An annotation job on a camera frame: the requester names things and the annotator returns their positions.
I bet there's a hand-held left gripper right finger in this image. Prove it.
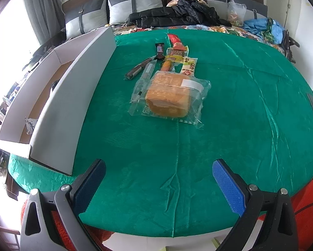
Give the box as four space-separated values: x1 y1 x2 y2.
212 158 299 251

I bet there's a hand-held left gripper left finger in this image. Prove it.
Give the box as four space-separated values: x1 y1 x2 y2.
20 159 106 251

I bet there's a white cardboard box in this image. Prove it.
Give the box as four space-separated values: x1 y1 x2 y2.
0 27 117 176

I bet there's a bread loaf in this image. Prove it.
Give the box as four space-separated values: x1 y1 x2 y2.
129 70 212 131

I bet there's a clear long snack packet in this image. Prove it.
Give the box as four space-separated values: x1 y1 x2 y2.
130 60 162 104

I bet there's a white yellow snack packet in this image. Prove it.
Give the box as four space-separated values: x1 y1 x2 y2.
181 57 199 77

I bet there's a dark long snack stick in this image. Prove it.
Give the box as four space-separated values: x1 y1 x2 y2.
125 57 157 81

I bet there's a yellow jerky packet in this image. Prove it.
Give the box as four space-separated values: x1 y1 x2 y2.
165 44 190 63

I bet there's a brown chocolate bar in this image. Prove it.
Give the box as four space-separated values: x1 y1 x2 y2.
154 43 165 60

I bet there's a red sausage stick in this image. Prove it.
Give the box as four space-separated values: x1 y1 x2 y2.
167 33 182 48

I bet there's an orange mat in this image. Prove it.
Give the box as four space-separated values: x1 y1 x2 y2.
21 174 313 251

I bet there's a white paper scrap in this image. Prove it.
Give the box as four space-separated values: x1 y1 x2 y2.
24 117 37 135

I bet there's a black bag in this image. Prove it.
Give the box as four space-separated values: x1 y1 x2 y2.
282 30 300 63

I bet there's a blue cloth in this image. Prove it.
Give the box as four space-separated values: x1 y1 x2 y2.
243 18 285 44

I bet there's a clear plastic bag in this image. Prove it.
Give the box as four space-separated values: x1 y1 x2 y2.
227 2 247 27

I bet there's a black puffer jacket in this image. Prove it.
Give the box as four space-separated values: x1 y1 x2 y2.
126 0 233 28

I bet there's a grey curtain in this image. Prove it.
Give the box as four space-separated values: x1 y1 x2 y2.
22 0 65 45

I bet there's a beige cloth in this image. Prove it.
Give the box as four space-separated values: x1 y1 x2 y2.
167 0 208 7

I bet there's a wall cable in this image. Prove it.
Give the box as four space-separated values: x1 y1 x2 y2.
284 0 292 29

